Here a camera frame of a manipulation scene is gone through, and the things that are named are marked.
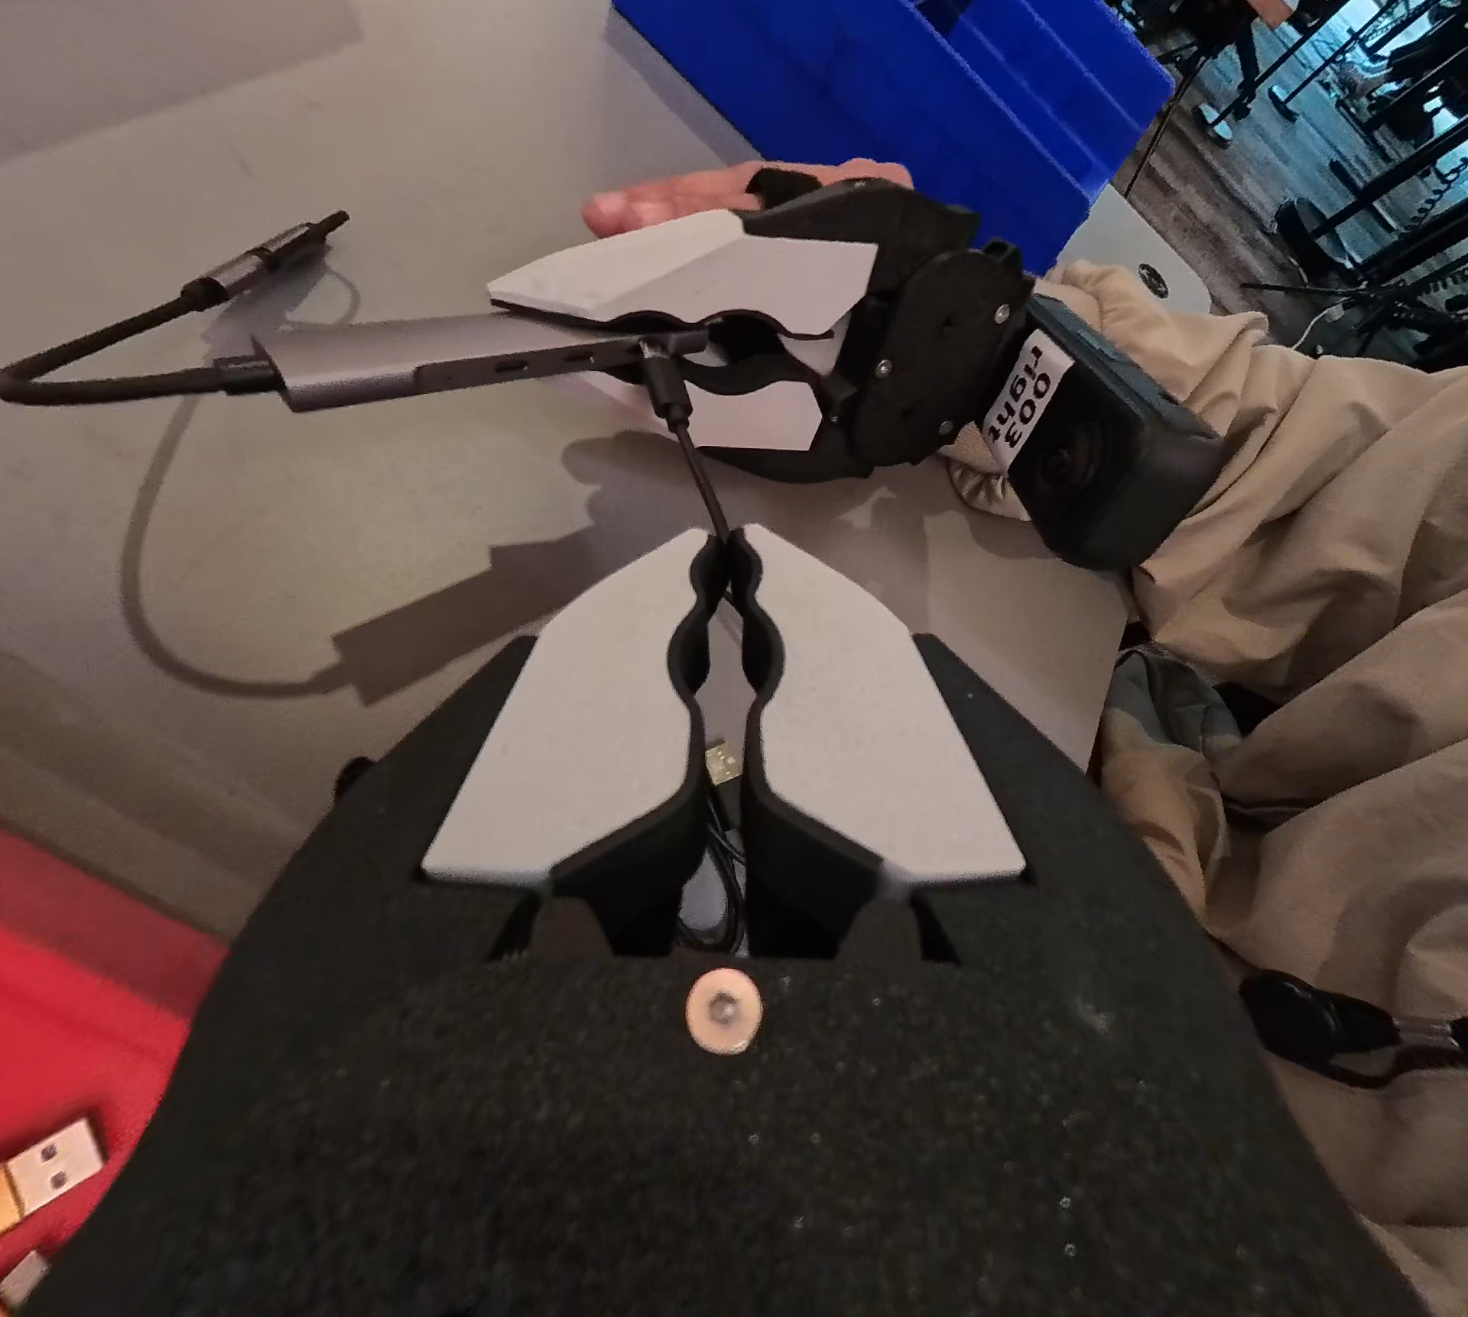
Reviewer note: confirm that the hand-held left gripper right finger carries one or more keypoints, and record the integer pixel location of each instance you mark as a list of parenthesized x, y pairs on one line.
[(882, 743)]

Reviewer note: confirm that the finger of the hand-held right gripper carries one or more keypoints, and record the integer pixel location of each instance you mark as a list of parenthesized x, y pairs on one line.
[(688, 268), (756, 423)]

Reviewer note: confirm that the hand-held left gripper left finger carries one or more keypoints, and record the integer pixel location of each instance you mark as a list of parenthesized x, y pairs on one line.
[(573, 743)]

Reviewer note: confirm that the blue plastic bin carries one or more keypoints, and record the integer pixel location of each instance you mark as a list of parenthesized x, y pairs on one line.
[(801, 21)]

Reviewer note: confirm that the red plastic bin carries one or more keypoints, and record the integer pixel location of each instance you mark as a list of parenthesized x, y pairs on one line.
[(68, 996)]

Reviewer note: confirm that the person's right forearm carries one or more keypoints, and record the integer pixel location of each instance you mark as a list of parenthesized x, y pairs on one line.
[(1319, 478)]

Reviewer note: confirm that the person's right hand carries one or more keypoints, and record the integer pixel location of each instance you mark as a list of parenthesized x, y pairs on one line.
[(688, 193)]

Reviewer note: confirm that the silver USB plug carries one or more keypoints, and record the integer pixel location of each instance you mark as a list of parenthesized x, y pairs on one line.
[(22, 1276)]

